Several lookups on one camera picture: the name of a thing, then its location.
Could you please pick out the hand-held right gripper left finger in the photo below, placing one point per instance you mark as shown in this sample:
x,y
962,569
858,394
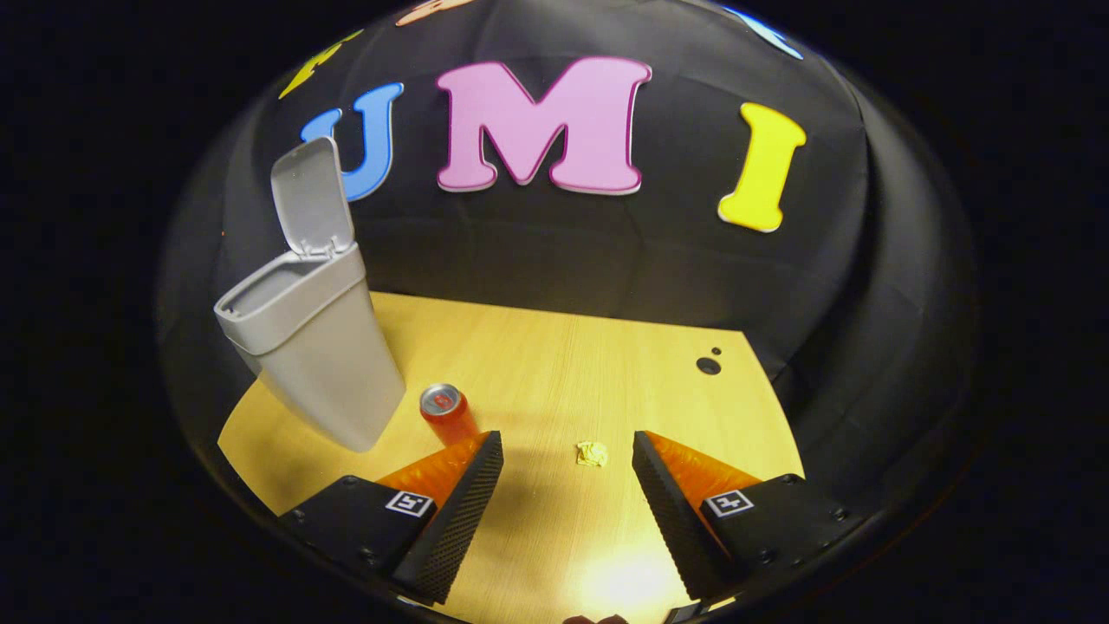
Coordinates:
x,y
459,520

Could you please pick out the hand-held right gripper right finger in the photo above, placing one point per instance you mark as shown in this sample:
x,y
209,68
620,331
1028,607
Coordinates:
x,y
671,520

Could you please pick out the red pop can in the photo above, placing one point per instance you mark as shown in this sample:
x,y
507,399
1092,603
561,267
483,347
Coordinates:
x,y
449,420

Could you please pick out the yellow paper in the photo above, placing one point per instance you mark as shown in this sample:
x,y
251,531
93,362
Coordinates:
x,y
593,454

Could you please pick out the white desktop garbage bin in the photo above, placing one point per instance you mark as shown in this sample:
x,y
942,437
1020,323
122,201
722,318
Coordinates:
x,y
329,364

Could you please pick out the wooden desktop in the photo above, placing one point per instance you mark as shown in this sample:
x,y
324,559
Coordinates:
x,y
563,373

